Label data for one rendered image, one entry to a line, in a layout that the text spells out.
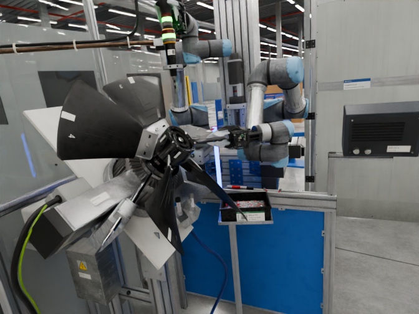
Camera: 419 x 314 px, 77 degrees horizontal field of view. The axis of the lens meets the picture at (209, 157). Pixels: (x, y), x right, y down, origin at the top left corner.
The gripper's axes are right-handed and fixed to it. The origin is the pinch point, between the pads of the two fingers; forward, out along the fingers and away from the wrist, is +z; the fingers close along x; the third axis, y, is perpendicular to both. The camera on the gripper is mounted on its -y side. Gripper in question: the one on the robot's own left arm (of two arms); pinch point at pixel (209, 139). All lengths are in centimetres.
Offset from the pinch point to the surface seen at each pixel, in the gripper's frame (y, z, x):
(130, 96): -5.4, 27.7, -19.2
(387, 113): 23, -62, -7
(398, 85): -75, -182, 3
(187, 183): 7.3, 11.7, 13.9
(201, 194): 3.1, 6.1, 22.0
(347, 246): -45, -122, 124
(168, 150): 17.8, 18.5, -4.2
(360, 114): 17, -55, -7
